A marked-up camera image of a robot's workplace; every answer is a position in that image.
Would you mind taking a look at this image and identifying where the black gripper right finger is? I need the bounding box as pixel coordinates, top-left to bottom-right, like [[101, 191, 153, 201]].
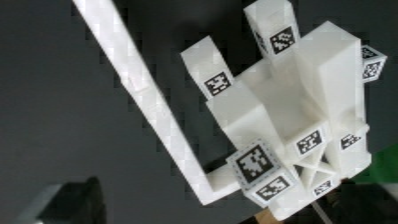
[[325, 182, 398, 224]]

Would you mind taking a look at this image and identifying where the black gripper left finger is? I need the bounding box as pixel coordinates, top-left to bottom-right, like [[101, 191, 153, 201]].
[[16, 177, 106, 224]]

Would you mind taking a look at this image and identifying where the white tagged chair leg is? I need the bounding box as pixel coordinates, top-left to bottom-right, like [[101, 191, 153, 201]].
[[243, 0, 300, 59], [226, 141, 297, 207], [361, 45, 387, 83]]

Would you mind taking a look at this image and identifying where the white chair backrest frame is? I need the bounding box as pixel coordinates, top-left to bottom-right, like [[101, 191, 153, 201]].
[[208, 23, 371, 219]]

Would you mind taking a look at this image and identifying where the white chair leg block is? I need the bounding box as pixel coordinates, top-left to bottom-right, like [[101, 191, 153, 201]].
[[179, 36, 234, 99]]

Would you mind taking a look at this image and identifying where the white fence front wall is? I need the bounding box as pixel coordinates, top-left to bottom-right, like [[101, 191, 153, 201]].
[[71, 0, 240, 205]]

